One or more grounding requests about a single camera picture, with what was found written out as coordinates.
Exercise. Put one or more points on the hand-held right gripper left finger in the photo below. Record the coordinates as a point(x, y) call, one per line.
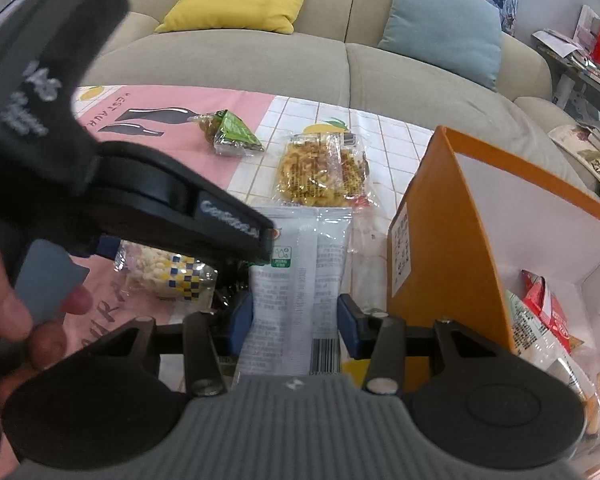
point(242, 322)

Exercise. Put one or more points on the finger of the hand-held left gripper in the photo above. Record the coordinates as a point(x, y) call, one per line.
point(235, 225)

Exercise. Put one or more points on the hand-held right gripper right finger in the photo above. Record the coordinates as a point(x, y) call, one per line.
point(349, 327)

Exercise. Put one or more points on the white barcode snack packet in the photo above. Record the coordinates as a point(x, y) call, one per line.
point(290, 285)

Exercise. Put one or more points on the clear popcorn packet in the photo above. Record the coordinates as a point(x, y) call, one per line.
point(165, 270)

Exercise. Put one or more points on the green triangular snack packet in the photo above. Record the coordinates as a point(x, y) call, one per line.
point(232, 130)

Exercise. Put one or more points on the yellow crispy noodle packet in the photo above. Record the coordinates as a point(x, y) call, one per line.
point(315, 170)

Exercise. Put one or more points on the orange cardboard box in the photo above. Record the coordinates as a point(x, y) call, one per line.
point(445, 240)

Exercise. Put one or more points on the white picture print snack packet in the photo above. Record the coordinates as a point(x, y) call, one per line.
point(530, 335)

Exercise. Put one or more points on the long red snack packet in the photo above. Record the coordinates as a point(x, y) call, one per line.
point(550, 310)

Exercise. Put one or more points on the person's left hand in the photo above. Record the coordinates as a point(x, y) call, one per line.
point(7, 300)

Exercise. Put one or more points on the beige sofa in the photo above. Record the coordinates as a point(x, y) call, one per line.
point(255, 65)

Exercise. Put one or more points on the teal cushion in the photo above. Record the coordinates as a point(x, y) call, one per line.
point(440, 30)

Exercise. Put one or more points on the stack of magazines on sofa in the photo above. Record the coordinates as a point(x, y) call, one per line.
point(580, 150)

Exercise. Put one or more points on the grey desk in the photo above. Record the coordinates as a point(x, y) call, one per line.
point(575, 90)

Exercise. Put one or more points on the cluttered desk with books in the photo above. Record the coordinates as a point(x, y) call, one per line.
point(565, 47)

